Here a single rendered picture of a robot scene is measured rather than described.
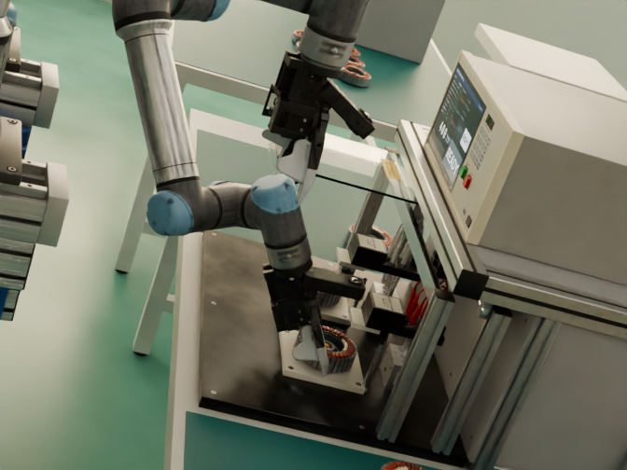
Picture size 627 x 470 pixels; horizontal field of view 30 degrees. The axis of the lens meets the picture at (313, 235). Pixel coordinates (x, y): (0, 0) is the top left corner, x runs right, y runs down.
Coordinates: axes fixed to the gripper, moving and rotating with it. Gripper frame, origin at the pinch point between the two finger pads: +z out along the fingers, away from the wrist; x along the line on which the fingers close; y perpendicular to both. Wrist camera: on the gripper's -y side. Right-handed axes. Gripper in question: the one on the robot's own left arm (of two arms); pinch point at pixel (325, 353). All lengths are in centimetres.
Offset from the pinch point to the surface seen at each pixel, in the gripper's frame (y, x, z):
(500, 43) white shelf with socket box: -57, -104, -14
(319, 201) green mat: -4, -81, 7
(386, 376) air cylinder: -9.9, 2.1, 6.0
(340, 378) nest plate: -1.7, 5.6, 2.0
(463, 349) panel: -24.8, -1.8, 6.3
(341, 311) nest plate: -4.3, -19.6, 3.5
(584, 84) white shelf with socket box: -73, -88, -5
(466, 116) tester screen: -33.7, -15.0, -33.3
